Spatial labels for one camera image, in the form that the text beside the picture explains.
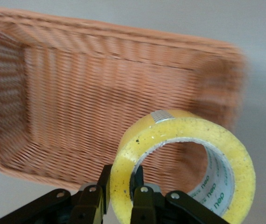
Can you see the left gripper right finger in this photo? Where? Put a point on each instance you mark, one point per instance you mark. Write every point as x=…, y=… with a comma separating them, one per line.
x=143, y=205

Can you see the brown table cloth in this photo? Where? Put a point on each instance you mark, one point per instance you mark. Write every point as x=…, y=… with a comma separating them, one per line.
x=263, y=28

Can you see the yellow packing tape roll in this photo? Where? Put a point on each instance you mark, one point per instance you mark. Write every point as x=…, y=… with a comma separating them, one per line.
x=170, y=130

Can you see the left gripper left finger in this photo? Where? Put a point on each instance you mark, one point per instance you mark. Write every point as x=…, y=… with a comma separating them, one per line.
x=95, y=200

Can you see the brown wicker basket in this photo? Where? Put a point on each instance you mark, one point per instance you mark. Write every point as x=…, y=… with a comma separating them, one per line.
x=88, y=105

